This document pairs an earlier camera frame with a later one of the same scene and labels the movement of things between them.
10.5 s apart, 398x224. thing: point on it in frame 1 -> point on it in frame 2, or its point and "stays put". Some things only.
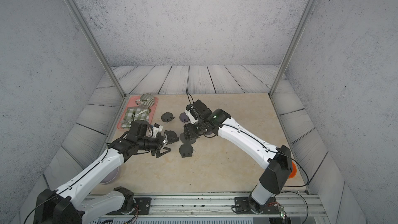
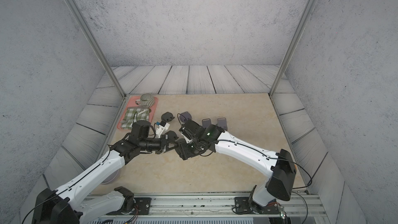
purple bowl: (111, 176) stays put
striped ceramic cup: (146, 100) stays put
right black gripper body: (196, 129) -> (188, 150)
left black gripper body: (151, 144) stays put
